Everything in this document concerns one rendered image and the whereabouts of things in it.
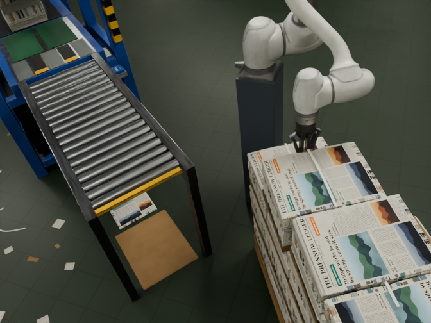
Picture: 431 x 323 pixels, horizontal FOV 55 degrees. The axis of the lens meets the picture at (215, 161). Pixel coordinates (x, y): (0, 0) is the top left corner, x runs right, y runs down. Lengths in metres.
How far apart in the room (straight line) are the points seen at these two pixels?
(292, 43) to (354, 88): 0.58
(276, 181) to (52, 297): 1.69
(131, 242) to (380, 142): 1.92
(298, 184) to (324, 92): 0.34
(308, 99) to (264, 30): 0.60
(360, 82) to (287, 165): 0.39
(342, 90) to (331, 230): 0.49
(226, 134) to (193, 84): 0.77
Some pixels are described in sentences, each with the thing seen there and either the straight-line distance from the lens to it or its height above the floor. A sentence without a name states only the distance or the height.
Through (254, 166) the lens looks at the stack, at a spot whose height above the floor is 0.83.
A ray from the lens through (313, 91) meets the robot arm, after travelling 1.50.
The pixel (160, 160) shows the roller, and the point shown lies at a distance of 2.06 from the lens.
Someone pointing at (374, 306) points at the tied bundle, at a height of 1.06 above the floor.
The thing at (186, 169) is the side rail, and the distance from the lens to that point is 1.98.
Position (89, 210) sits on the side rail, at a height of 0.80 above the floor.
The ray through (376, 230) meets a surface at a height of 1.07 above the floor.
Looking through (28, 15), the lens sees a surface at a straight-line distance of 3.63.
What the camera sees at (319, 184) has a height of 1.06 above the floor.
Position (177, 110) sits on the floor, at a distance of 3.61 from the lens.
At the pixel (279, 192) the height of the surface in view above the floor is 1.06.
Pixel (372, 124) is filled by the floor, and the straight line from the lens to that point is 3.44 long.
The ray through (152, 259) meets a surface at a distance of 2.68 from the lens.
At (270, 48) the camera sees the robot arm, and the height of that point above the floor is 1.17.
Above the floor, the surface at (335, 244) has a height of 1.07.
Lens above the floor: 2.23
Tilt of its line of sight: 46 degrees down
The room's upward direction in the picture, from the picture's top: 9 degrees counter-clockwise
